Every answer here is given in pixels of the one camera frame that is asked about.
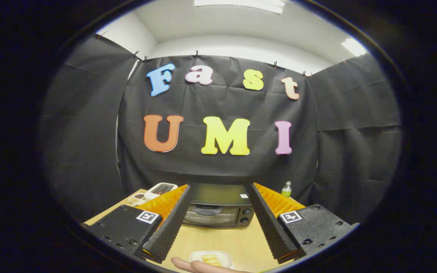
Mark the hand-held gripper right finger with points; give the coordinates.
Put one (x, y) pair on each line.
(268, 223)

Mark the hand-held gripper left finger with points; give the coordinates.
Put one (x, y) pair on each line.
(171, 223)

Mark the black toaster oven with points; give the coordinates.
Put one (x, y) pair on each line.
(218, 195)

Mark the white pop-up toaster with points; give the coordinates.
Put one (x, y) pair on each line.
(161, 189)

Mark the green drink bottle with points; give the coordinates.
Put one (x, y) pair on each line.
(286, 189)

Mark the small snack tray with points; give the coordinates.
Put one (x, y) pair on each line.
(137, 198)

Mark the white oval plate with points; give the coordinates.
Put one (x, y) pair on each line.
(226, 258)

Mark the small ceiling light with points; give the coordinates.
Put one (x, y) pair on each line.
(354, 47)

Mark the long ceiling light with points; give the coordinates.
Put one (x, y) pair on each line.
(241, 4)

